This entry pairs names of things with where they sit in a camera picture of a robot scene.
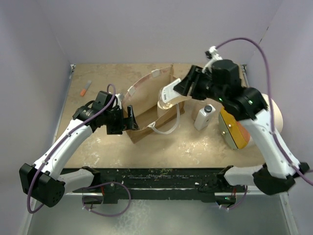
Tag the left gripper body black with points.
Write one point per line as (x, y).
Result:
(115, 121)

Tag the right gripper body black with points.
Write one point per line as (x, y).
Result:
(203, 87)

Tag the clear amber liquid bottle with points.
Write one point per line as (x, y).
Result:
(167, 96)

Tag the cream round bottle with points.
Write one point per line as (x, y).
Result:
(161, 111)

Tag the brown burlap canvas bag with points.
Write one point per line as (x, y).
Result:
(143, 96)

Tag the white bottle with black cap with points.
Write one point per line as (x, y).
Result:
(204, 117)

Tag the tan pump lotion bottle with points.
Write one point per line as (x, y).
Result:
(197, 106)

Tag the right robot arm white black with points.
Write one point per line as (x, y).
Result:
(243, 175)

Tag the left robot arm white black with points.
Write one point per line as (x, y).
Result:
(44, 181)

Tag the small orange capped tube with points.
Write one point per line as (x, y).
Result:
(86, 87)

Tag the cream cylinder with orange lid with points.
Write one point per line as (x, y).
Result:
(235, 133)

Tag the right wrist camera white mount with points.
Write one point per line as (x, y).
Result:
(212, 56)

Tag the aluminium frame rail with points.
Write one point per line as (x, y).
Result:
(275, 175)

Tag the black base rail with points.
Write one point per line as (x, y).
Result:
(201, 184)

